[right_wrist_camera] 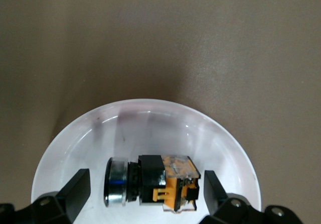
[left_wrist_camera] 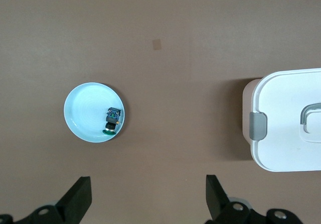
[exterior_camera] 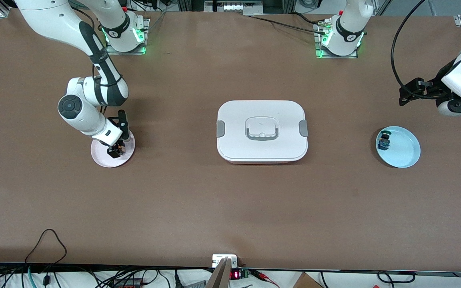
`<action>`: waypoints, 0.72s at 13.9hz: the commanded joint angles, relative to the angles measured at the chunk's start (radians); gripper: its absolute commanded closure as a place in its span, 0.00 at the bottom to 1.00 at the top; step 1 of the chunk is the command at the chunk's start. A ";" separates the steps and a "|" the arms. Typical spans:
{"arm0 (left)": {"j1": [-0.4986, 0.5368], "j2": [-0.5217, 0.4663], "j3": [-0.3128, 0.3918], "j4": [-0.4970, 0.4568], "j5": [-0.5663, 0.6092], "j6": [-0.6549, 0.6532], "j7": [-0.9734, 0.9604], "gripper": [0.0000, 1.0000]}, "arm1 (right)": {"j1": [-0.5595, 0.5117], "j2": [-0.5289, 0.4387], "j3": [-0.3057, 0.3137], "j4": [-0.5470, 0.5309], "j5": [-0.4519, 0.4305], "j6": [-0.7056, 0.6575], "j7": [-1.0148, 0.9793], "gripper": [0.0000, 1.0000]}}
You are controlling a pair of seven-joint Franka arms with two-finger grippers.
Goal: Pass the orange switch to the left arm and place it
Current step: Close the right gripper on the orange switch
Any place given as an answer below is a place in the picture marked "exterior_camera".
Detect blue push-button switch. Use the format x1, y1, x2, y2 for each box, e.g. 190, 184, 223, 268
377, 130, 391, 151

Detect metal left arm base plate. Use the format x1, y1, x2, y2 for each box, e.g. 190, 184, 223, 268
315, 22, 359, 59

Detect black cable with metal plug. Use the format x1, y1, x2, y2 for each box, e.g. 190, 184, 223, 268
251, 15, 331, 34

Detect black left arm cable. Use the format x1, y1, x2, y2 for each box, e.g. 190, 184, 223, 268
391, 0, 451, 100

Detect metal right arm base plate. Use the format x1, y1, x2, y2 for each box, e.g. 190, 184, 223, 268
104, 18, 150, 55

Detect white device panel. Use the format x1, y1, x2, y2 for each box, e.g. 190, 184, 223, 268
204, 0, 264, 12

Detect white lunch box, grey clips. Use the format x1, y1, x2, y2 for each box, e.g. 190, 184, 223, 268
216, 100, 309, 164

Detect black flat looped cable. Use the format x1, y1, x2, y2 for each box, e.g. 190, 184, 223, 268
377, 271, 416, 284

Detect light blue round plate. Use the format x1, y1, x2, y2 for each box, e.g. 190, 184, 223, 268
375, 126, 421, 168

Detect brown cardboard piece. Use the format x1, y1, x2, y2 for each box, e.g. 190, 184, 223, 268
293, 272, 323, 288

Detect white mounting bracket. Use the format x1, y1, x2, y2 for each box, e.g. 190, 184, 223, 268
212, 254, 239, 268

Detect pink round plate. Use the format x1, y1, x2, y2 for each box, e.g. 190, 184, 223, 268
90, 130, 136, 168

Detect red probe lead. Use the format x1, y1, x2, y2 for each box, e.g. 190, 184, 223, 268
251, 270, 281, 288

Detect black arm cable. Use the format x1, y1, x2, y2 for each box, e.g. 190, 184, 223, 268
391, 0, 451, 100
66, 0, 124, 114

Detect thin black looped cable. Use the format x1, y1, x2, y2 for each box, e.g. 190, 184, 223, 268
24, 229, 68, 266

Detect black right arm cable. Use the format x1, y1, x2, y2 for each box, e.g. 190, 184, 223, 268
66, 0, 124, 114

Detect aluminium profile post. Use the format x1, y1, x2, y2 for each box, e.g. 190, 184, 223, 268
206, 258, 232, 288

